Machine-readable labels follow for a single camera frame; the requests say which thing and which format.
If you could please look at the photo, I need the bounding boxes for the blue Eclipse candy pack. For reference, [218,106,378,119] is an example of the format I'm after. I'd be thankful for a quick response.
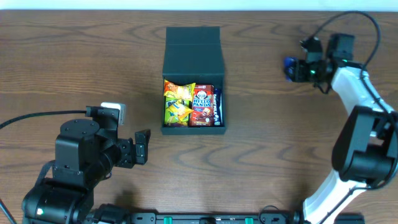
[283,57,296,82]

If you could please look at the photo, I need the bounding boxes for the green Pretz snack box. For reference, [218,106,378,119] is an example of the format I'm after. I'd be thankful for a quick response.
[164,97,191,126]

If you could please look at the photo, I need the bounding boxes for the small yellow snack packet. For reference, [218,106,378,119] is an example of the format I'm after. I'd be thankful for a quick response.
[169,102,193,121]

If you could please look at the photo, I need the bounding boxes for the large yellow snack packet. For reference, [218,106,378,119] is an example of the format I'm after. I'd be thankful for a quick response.
[164,80,196,101]

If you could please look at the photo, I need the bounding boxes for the red Hello Panda box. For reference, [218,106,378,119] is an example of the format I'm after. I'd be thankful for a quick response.
[189,85,214,127]

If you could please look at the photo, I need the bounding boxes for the blue Dairy Milk bar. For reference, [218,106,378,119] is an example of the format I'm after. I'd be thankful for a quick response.
[213,88,223,126]

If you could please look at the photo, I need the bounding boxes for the black gift box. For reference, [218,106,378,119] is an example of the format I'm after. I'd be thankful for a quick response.
[160,27,227,135]

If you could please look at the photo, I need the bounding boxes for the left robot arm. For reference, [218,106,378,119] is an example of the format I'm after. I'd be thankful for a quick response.
[22,103,150,223]

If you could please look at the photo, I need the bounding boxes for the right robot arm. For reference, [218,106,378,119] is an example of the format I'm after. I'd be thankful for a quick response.
[284,34,397,223]

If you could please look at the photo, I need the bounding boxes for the left black cable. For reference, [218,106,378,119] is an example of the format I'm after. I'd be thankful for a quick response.
[0,110,88,130]

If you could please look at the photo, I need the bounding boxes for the black cable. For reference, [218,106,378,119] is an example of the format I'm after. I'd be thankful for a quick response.
[306,11,398,224]
[0,110,88,130]

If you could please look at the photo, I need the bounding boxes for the right black cable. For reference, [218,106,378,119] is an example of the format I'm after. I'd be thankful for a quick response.
[306,11,398,224]

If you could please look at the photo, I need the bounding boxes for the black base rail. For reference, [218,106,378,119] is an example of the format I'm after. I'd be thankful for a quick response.
[90,212,365,224]

